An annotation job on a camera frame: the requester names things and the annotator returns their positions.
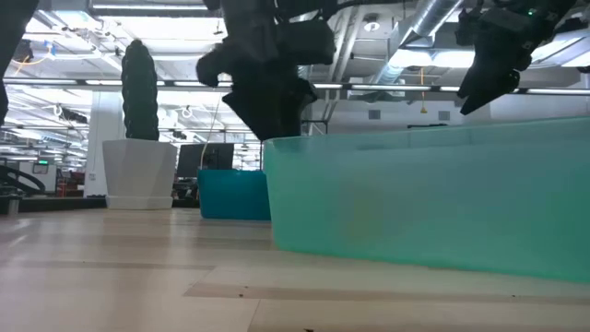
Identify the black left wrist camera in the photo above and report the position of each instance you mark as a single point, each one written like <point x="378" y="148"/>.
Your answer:
<point x="308" y="41"/>

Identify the green cactus plant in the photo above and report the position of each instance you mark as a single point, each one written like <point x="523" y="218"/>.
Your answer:
<point x="139" y="92"/>

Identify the translucent green plastic bin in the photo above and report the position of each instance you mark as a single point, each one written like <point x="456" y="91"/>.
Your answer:
<point x="415" y="207"/>

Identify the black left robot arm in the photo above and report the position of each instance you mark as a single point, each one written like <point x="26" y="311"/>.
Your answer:
<point x="249" y="7"/>

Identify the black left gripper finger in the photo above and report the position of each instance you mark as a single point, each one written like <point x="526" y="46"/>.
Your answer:
<point x="297" y="113"/>
<point x="253" y="115"/>

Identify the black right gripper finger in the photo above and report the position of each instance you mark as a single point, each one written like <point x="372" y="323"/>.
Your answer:
<point x="484" y="74"/>
<point x="498" y="94"/>

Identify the blue plastic bin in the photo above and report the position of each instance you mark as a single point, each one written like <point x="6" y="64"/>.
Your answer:
<point x="232" y="196"/>

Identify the white hexagonal plant pot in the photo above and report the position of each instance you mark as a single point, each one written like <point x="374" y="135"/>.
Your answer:
<point x="138" y="170"/>

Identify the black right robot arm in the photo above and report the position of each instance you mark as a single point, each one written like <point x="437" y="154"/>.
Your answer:
<point x="560" y="11"/>

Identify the black background monitor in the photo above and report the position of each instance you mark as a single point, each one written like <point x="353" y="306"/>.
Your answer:
<point x="205" y="159"/>

